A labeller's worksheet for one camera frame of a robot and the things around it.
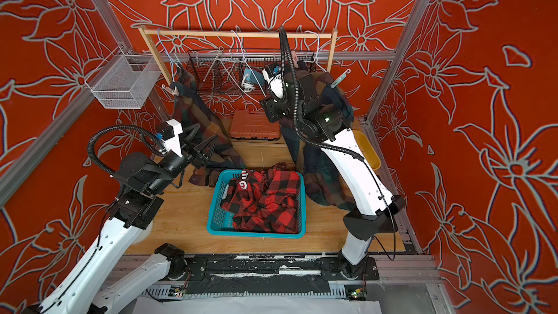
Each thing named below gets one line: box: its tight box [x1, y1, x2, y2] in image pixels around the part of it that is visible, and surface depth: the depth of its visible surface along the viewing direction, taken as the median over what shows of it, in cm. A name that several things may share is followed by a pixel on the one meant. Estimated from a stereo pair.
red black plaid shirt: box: [220, 162, 302, 235], surface depth 81 cm
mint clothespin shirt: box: [329, 68, 352, 89], surface depth 64 cm
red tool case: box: [229, 109, 281, 142], surface depth 112 cm
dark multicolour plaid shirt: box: [279, 70, 355, 211], surface depth 85 cm
